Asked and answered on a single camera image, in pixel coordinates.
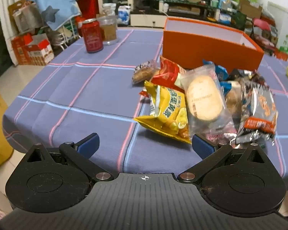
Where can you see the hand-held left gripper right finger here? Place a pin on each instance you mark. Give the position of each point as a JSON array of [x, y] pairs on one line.
[[202, 146]]

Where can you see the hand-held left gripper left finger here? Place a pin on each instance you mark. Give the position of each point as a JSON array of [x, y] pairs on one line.
[[88, 142]]

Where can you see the red silver snack packet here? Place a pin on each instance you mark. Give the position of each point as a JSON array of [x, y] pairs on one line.
[[218, 137]]

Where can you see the yellow snack packet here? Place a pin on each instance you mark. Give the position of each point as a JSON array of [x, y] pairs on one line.
[[168, 110]]

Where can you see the blue snack packet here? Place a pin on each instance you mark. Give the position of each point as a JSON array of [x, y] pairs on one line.
[[220, 71]]

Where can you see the clear brown pastry packet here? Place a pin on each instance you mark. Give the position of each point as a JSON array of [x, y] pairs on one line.
[[144, 73]]

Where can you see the orange box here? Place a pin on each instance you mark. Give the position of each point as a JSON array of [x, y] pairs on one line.
[[206, 50]]

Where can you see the clear round bun packet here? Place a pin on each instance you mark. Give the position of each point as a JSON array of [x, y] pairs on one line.
[[204, 98]]

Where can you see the blue plaid tablecloth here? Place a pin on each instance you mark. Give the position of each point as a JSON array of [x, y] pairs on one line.
[[74, 88]]

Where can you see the clear brown bread packet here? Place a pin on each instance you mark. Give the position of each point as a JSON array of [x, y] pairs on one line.
[[232, 98]]

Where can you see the grey orange snack packet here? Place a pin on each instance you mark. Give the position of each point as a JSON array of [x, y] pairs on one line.
[[259, 105]]

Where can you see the small red snack packet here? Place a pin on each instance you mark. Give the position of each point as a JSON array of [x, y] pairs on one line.
[[143, 94]]

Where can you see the dark snack packet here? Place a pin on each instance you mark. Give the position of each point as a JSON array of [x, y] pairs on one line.
[[237, 73]]

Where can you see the red soda can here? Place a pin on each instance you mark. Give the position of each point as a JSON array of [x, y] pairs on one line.
[[92, 38]]

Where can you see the red white carton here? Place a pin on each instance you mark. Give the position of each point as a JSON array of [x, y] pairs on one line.
[[33, 50]]

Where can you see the glass jar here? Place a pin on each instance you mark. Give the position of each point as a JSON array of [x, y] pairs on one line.
[[109, 32]]

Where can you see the blue tissue pack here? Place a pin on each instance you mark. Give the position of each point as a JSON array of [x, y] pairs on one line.
[[225, 18]]

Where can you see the dark green bag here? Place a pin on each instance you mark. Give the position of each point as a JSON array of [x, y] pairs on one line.
[[238, 21]]

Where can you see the blue white bag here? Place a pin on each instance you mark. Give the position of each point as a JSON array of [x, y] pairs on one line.
[[123, 15]]

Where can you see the red folding chair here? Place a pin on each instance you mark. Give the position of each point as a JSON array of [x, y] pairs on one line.
[[261, 25]]

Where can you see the white television stand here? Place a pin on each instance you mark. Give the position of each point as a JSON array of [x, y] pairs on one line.
[[146, 20]]

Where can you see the red bag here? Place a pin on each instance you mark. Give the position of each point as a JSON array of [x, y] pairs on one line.
[[87, 4]]

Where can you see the brown cardboard box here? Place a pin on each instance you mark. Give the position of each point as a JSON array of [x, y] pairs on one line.
[[26, 16]]

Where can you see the blue star cloth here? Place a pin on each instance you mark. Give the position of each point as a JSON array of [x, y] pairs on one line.
[[55, 4]]

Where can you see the open cardboard box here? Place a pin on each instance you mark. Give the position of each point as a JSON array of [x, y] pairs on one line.
[[250, 9]]

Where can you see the white fridge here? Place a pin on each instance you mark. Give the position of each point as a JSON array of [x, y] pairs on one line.
[[285, 26]]

